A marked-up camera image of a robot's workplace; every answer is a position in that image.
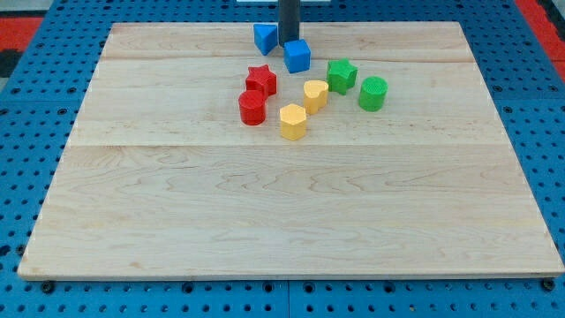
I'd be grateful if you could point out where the blue triangle block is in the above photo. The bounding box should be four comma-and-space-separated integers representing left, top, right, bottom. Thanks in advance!
252, 24, 278, 56

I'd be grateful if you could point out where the yellow hexagon block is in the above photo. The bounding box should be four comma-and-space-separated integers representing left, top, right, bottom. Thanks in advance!
279, 103, 307, 140

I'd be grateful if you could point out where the red cylinder block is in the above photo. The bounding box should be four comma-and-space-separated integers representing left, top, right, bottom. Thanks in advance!
238, 90, 266, 125

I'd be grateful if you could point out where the yellow heart block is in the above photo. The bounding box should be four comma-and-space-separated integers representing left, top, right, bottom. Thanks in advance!
303, 80, 328, 115

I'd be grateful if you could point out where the red star block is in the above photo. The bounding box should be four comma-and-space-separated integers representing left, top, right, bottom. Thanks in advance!
245, 64, 277, 99

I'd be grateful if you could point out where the green star block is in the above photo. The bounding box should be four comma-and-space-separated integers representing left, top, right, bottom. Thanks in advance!
327, 58, 358, 95

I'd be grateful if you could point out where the blue cube block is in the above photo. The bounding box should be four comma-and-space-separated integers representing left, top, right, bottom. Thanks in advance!
283, 39, 311, 73

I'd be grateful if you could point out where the green cylinder block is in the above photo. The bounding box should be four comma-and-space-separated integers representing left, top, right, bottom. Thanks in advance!
358, 76, 388, 112

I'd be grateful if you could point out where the wooden board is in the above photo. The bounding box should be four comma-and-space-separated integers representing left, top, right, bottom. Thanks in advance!
18, 22, 564, 281

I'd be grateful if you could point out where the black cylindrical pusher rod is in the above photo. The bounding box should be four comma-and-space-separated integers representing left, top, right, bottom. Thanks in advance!
278, 0, 301, 47

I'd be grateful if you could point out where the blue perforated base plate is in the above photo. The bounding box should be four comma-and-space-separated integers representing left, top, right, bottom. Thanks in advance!
1, 0, 564, 317

